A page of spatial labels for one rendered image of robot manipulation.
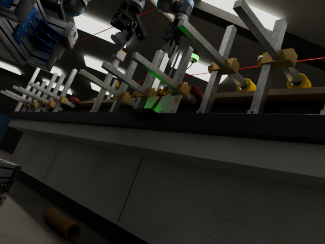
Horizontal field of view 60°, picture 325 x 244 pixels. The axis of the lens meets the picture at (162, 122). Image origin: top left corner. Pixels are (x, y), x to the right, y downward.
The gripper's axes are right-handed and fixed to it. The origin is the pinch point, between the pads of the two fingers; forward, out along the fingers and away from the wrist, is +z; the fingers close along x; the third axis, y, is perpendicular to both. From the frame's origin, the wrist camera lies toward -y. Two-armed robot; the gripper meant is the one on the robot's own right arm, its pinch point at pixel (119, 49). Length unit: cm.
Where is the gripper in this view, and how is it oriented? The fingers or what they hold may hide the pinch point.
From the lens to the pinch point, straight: 123.9
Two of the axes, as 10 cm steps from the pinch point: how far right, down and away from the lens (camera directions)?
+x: 6.5, 0.3, -7.6
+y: -6.8, -4.2, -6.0
